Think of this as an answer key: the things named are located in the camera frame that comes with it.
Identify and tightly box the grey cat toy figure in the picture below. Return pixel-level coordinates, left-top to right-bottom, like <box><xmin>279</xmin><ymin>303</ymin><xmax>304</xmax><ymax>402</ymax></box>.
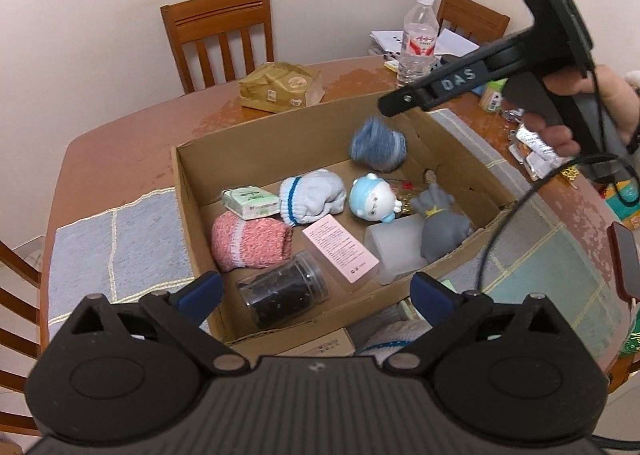
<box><xmin>410</xmin><ymin>184</ymin><xmax>476</xmax><ymax>263</ymax></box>

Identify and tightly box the translucent white plastic bottle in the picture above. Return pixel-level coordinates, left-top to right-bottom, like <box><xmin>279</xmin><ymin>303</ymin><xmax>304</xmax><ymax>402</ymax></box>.
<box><xmin>363</xmin><ymin>214</ymin><xmax>431</xmax><ymax>286</ymax></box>

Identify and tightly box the green gift bag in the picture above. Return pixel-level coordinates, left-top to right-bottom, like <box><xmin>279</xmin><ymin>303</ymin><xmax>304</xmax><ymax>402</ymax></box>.
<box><xmin>617</xmin><ymin>315</ymin><xmax>640</xmax><ymax>361</ymax></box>

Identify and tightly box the pink white carton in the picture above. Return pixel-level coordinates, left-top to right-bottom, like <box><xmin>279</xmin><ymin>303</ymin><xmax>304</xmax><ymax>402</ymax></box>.
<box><xmin>301</xmin><ymin>214</ymin><xmax>382</xmax><ymax>294</ymax></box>

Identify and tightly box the smartphone with red case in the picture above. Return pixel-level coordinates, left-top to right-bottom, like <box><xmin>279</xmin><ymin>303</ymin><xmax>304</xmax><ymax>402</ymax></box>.
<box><xmin>606</xmin><ymin>222</ymin><xmax>640</xmax><ymax>302</ymax></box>

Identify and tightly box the blue white toy figure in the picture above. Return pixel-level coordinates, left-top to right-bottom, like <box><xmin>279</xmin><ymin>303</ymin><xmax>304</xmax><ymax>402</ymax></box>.
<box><xmin>348</xmin><ymin>174</ymin><xmax>403</xmax><ymax>225</ymax></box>

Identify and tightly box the cardboard box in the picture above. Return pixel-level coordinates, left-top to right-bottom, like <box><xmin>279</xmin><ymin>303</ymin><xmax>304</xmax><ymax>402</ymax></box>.
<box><xmin>170</xmin><ymin>95</ymin><xmax>518</xmax><ymax>343</ymax></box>

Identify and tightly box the clear water bottle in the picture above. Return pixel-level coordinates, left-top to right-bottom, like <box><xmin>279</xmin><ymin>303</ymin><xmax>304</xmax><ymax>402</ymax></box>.
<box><xmin>396</xmin><ymin>0</ymin><xmax>440</xmax><ymax>87</ymax></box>

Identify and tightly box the silver foil packet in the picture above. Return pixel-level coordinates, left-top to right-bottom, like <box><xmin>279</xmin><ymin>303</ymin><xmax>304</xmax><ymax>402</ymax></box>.
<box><xmin>515</xmin><ymin>125</ymin><xmax>557</xmax><ymax>158</ymax></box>
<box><xmin>509</xmin><ymin>144</ymin><xmax>568</xmax><ymax>181</ymax></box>

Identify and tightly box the green white tub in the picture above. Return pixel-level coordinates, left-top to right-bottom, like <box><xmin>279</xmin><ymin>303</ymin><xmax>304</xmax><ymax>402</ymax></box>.
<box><xmin>480</xmin><ymin>79</ymin><xmax>507</xmax><ymax>112</ymax></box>

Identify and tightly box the clear jar of brown snacks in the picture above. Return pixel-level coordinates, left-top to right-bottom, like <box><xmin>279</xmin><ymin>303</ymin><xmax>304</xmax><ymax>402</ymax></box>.
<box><xmin>236</xmin><ymin>250</ymin><xmax>331</xmax><ymax>331</ymax></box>

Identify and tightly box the person's right hand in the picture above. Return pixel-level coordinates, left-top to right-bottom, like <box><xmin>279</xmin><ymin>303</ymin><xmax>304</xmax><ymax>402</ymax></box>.
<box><xmin>517</xmin><ymin>64</ymin><xmax>640</xmax><ymax>158</ymax></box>

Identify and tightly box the pink knit sock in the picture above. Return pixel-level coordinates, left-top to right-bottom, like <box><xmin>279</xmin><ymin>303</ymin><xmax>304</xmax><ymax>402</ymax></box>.
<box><xmin>210</xmin><ymin>212</ymin><xmax>294</xmax><ymax>273</ymax></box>

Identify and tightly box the yellow wrapped packet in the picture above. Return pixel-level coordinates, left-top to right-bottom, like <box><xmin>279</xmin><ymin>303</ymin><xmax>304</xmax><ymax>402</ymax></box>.
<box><xmin>238</xmin><ymin>61</ymin><xmax>327</xmax><ymax>113</ymax></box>

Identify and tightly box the black cable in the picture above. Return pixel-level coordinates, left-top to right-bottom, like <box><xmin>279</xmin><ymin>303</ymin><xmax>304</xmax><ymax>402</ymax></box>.
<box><xmin>475</xmin><ymin>152</ymin><xmax>640</xmax><ymax>296</ymax></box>

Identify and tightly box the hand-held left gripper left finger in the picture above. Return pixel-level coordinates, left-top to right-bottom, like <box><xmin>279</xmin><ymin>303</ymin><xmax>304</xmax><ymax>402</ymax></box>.
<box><xmin>65</xmin><ymin>271</ymin><xmax>248</xmax><ymax>378</ymax></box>

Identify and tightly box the white blue-striped sock roll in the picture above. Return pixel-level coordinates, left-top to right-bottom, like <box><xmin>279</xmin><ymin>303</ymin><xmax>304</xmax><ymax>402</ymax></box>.
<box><xmin>356</xmin><ymin>319</ymin><xmax>432</xmax><ymax>363</ymax></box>

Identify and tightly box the wooden chair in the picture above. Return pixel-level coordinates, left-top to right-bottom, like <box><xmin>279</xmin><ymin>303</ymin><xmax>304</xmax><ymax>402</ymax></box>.
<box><xmin>436</xmin><ymin>0</ymin><xmax>512</xmax><ymax>43</ymax></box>
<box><xmin>160</xmin><ymin>0</ymin><xmax>276</xmax><ymax>96</ymax></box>
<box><xmin>0</xmin><ymin>239</ymin><xmax>46</xmax><ymax>438</ymax></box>

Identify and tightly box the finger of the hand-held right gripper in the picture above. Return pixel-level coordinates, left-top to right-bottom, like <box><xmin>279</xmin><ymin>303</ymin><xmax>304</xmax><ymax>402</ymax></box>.
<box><xmin>377</xmin><ymin>28</ymin><xmax>540</xmax><ymax>119</ymax></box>

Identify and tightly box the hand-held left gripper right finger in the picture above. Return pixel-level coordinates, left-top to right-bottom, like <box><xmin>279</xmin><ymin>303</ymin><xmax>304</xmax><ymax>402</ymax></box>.
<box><xmin>386</xmin><ymin>271</ymin><xmax>568</xmax><ymax>377</ymax></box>

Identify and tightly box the beige carton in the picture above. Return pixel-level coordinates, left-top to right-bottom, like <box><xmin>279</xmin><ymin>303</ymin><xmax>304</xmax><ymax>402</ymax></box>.
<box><xmin>227</xmin><ymin>327</ymin><xmax>357</xmax><ymax>361</ymax></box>

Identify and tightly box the teal snack packet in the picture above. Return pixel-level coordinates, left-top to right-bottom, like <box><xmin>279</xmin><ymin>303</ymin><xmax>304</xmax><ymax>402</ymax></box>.
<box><xmin>600</xmin><ymin>180</ymin><xmax>640</xmax><ymax>208</ymax></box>

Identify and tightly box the blue yarn ball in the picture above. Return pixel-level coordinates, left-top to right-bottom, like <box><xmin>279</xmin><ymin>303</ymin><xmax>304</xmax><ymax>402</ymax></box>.
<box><xmin>348</xmin><ymin>116</ymin><xmax>408</xmax><ymax>173</ymax></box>

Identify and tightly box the green white tissue pack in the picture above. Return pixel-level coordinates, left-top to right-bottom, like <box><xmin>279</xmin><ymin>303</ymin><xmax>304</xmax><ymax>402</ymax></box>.
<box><xmin>221</xmin><ymin>186</ymin><xmax>282</xmax><ymax>222</ymax></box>
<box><xmin>397</xmin><ymin>278</ymin><xmax>457</xmax><ymax>322</ymax></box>

